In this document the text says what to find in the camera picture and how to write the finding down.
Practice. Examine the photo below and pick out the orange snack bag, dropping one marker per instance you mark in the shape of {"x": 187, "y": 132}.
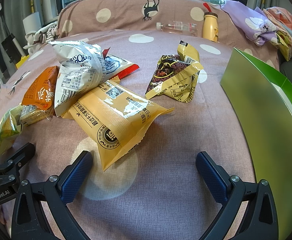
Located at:
{"x": 41, "y": 92}

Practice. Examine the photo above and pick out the pink patterned cloth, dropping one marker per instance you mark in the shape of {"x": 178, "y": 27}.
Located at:
{"x": 282, "y": 20}

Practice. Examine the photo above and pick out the white red-edged snack packet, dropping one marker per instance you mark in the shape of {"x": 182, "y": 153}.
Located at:
{"x": 117, "y": 66}

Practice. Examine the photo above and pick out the striped white cloth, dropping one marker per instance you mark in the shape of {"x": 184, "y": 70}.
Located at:
{"x": 37, "y": 39}

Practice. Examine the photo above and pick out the green cardboard box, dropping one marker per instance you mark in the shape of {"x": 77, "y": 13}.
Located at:
{"x": 262, "y": 99}

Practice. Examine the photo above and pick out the purple floral cloth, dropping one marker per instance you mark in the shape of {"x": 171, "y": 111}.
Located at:
{"x": 254, "y": 24}

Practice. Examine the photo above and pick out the yellow brown nut bag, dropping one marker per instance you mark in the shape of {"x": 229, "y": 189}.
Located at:
{"x": 176, "y": 75}

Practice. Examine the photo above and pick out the white blue-print snack bag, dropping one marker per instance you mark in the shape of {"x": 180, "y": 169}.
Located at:
{"x": 82, "y": 68}

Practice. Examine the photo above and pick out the pink polka-dot bed cover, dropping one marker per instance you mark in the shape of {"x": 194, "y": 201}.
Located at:
{"x": 123, "y": 166}

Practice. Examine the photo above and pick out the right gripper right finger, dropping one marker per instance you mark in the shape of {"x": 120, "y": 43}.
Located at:
{"x": 236, "y": 199}

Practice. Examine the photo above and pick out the tan yellow snack bag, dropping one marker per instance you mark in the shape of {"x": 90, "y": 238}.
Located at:
{"x": 115, "y": 118}

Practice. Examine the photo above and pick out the yellow box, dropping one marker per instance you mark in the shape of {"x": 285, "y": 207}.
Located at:
{"x": 21, "y": 61}

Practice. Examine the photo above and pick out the clear cracker packet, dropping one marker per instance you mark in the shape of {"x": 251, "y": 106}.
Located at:
{"x": 31, "y": 114}

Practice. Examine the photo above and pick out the yellow bear bottle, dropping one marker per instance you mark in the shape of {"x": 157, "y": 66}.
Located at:
{"x": 210, "y": 27}

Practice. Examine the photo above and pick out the green yellow corn snack bag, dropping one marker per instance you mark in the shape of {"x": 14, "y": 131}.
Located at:
{"x": 10, "y": 128}

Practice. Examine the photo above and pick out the clear plastic water bottle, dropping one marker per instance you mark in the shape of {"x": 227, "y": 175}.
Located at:
{"x": 177, "y": 27}

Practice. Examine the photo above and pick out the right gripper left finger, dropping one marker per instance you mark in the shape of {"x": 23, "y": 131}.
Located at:
{"x": 29, "y": 220}

